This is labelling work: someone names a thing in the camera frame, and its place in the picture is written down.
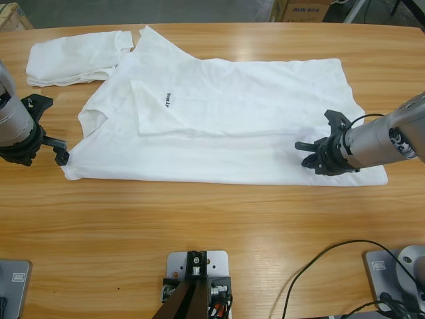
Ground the cardboard box with AUX print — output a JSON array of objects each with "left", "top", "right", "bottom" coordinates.
[{"left": 284, "top": 0, "right": 333, "bottom": 23}]

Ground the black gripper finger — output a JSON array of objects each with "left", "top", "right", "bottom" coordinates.
[
  {"left": 294, "top": 141, "right": 319, "bottom": 152},
  {"left": 20, "top": 94, "right": 54, "bottom": 122},
  {"left": 42, "top": 136, "right": 71, "bottom": 166},
  {"left": 324, "top": 109, "right": 350, "bottom": 134}
]

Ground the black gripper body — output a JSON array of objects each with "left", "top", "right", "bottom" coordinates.
[
  {"left": 301, "top": 131, "right": 361, "bottom": 175},
  {"left": 0, "top": 121, "right": 46, "bottom": 167}
]

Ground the black metal frame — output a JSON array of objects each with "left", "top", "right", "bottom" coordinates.
[{"left": 390, "top": 0, "right": 425, "bottom": 33}]

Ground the long thin black cable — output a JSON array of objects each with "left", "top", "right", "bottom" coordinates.
[{"left": 284, "top": 239, "right": 398, "bottom": 319}]

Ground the black bracket with connectors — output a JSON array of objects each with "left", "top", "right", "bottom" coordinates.
[{"left": 161, "top": 274, "right": 233, "bottom": 319}]

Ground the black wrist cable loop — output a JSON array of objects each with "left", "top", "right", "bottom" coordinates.
[{"left": 350, "top": 113, "right": 386, "bottom": 130}]

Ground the white metal frame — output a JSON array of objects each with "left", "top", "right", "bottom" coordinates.
[{"left": 343, "top": 0, "right": 375, "bottom": 24}]

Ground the black base plug cable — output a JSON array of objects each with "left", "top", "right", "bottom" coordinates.
[{"left": 345, "top": 292, "right": 425, "bottom": 319}]

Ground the white mount block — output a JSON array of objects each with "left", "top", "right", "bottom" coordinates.
[{"left": 165, "top": 251, "right": 230, "bottom": 300}]

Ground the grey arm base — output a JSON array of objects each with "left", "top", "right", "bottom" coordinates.
[
  {"left": 0, "top": 259, "right": 33, "bottom": 319},
  {"left": 361, "top": 245, "right": 425, "bottom": 313}
]

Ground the dark camera post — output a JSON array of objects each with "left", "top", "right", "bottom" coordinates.
[{"left": 154, "top": 251, "right": 213, "bottom": 319}]

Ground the white Unitree print t-shirt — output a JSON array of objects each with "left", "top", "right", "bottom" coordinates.
[{"left": 60, "top": 25, "right": 388, "bottom": 186}]

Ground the wooden crate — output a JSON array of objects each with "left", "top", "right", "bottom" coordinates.
[{"left": 0, "top": 2, "right": 34, "bottom": 33}]

